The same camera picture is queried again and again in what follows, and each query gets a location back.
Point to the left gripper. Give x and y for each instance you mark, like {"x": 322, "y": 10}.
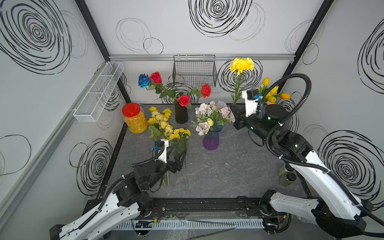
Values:
{"x": 177, "y": 165}

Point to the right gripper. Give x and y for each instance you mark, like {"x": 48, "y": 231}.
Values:
{"x": 240, "y": 110}

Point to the yellow carnation stem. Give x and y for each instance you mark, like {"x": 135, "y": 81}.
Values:
{"x": 238, "y": 66}
{"x": 186, "y": 135}
{"x": 175, "y": 139}
{"x": 179, "y": 149}

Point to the purple glass vase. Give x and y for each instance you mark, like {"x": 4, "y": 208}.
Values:
{"x": 212, "y": 140}

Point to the sunflower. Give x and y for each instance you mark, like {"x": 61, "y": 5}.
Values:
{"x": 154, "y": 128}

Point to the black vase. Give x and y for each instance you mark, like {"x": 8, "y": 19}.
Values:
{"x": 181, "y": 114}

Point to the yellow rose stem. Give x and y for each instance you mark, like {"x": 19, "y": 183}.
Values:
{"x": 166, "y": 128}

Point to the yellow poppy stem large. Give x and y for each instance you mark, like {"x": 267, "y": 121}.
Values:
{"x": 167, "y": 113}

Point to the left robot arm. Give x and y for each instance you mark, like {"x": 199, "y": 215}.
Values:
{"x": 126, "y": 199}

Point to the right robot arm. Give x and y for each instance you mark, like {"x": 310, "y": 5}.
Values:
{"x": 337, "y": 211}

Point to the yellow carnation bouquet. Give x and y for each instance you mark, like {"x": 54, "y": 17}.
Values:
{"x": 212, "y": 117}

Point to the yellow tulip bouquet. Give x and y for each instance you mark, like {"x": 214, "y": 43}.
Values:
{"x": 272, "y": 95}

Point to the red rose low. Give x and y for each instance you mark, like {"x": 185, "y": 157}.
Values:
{"x": 185, "y": 101}

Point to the red lid plastic jar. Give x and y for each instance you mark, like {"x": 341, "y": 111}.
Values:
{"x": 135, "y": 118}

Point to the spice jar back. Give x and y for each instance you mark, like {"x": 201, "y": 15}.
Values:
{"x": 285, "y": 169}

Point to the spice jar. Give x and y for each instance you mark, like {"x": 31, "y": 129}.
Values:
{"x": 287, "y": 179}
{"x": 285, "y": 169}

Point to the red rose top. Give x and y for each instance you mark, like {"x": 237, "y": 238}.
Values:
{"x": 156, "y": 84}

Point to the spice jar front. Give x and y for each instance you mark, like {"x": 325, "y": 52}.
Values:
{"x": 287, "y": 179}

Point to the blue rose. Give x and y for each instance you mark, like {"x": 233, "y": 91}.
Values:
{"x": 144, "y": 81}

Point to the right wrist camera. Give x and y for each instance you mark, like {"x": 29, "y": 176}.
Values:
{"x": 253, "y": 100}

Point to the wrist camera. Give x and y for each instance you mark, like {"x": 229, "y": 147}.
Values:
{"x": 160, "y": 150}
{"x": 253, "y": 100}

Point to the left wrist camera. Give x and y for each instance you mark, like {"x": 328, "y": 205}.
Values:
{"x": 160, "y": 150}

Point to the black wire basket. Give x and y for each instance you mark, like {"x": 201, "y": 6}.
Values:
{"x": 195, "y": 70}

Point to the white cable duct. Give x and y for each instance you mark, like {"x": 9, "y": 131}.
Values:
{"x": 213, "y": 224}

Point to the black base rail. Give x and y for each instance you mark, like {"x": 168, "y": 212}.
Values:
{"x": 251, "y": 207}

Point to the white wire shelf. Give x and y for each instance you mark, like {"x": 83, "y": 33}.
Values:
{"x": 102, "y": 93}

